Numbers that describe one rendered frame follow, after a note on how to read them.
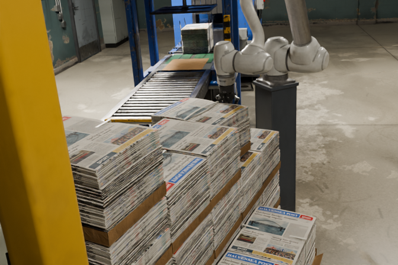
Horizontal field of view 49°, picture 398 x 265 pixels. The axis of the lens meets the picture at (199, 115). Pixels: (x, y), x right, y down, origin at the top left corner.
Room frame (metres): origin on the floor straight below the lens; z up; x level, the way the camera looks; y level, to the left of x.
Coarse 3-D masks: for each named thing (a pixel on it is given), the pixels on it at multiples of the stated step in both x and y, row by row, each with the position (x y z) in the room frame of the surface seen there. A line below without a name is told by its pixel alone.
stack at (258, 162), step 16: (256, 128) 2.28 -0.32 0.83; (256, 144) 2.05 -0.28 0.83; (272, 144) 2.12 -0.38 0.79; (240, 160) 1.88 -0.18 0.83; (256, 160) 1.90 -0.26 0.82; (272, 160) 2.10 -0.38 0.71; (256, 176) 1.87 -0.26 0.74; (240, 192) 1.70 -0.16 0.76; (256, 192) 1.88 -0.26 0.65; (272, 192) 2.12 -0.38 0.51; (224, 208) 1.55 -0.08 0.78; (240, 208) 1.70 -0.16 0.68; (208, 224) 1.43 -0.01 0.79; (224, 224) 1.54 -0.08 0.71; (240, 224) 1.71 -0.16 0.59; (192, 240) 1.31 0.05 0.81; (208, 240) 1.41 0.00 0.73; (176, 256) 1.21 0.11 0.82; (192, 256) 1.30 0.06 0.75; (208, 256) 1.41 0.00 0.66
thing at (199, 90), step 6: (204, 72) 3.76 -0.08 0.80; (210, 72) 3.80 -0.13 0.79; (204, 78) 3.56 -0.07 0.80; (210, 78) 3.78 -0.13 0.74; (198, 84) 3.39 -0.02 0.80; (204, 84) 3.46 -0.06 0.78; (198, 90) 3.22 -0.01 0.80; (204, 90) 3.44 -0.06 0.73; (192, 96) 3.06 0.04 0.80; (198, 96) 3.14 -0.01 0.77
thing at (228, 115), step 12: (216, 108) 1.99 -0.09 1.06; (228, 108) 1.97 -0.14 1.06; (240, 108) 1.96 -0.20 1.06; (192, 120) 1.85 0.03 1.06; (204, 120) 1.84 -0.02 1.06; (216, 120) 1.83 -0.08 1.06; (228, 120) 1.84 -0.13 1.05; (240, 120) 1.93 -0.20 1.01; (240, 132) 1.91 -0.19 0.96; (240, 144) 1.90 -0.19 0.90
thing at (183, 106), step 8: (176, 104) 2.10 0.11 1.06; (184, 104) 2.08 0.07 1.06; (192, 104) 2.07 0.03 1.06; (200, 104) 2.07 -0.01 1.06; (160, 112) 2.00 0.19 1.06; (168, 112) 1.98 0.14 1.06; (176, 112) 1.97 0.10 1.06; (184, 112) 1.96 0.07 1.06; (152, 120) 1.97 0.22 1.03; (160, 120) 1.94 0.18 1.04
